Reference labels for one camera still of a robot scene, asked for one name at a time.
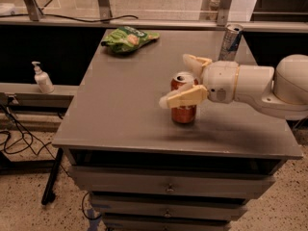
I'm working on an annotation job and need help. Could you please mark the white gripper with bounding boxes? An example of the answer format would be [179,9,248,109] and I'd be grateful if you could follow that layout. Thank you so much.
[159,54,240,109]

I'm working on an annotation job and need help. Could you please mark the red coke can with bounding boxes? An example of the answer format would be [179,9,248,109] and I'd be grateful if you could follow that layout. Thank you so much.
[170,71,198,124]

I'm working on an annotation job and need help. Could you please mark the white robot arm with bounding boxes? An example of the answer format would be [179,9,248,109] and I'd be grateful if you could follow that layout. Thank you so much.
[159,54,308,120]

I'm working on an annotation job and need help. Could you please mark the silver blue energy drink can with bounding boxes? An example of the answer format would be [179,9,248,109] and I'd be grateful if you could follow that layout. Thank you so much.
[218,24,243,61]

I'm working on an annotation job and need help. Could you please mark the green chip bag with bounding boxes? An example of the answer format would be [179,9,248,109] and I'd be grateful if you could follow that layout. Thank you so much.
[101,26,160,54]

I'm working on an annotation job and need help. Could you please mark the grey drawer cabinet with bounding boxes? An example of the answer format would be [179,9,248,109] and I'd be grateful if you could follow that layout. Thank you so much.
[53,30,302,225]

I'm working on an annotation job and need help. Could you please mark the top grey drawer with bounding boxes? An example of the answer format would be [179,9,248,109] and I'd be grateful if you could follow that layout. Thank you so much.
[69,166,275,199]

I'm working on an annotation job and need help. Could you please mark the grey drawer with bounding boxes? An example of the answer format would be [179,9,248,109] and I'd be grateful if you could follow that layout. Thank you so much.
[90,195,247,220]
[69,166,275,199]
[103,218,230,231]

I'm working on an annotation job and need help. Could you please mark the middle grey drawer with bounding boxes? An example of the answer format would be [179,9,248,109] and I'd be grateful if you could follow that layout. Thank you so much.
[90,195,247,220]

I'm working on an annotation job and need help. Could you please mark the white pump sanitizer bottle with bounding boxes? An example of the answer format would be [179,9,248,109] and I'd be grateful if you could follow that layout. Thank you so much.
[32,61,54,93]

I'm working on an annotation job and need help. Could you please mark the bottom grey drawer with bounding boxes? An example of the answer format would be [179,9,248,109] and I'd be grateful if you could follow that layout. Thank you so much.
[103,218,230,231]

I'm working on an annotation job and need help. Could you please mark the black stand leg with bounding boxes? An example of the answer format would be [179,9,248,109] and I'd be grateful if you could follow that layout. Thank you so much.
[41,148,64,205]

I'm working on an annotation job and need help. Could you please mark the metal railing frame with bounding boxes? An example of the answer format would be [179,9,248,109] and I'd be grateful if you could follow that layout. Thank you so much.
[0,0,308,34]

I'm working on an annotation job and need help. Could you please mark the black cable on ledge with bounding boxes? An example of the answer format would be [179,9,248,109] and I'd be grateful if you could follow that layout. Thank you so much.
[0,13,139,24]

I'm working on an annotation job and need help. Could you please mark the black floor cables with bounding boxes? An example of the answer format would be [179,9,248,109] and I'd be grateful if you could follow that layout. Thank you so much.
[0,103,71,178]

